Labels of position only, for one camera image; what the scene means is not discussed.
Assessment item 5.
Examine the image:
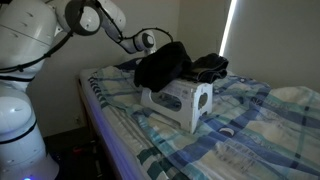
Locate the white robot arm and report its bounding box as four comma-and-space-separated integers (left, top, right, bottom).
0, 0, 156, 180

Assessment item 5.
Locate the white folding step stool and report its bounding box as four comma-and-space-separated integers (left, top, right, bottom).
141, 80, 213, 134

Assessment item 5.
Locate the black cloth on stool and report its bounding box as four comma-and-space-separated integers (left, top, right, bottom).
134, 41, 192, 92

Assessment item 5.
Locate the green striped bed sheet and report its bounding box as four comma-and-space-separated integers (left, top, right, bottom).
89, 76, 189, 180

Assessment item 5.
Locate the dark folded towel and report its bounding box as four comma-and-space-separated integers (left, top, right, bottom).
181, 53, 229, 84

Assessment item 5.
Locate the white mattress edge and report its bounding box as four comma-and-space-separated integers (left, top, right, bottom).
77, 68, 145, 180

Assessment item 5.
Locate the blue plaid duvet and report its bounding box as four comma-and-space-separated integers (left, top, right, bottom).
89, 58, 320, 180

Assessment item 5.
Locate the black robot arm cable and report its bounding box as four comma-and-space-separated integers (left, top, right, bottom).
0, 0, 175, 83

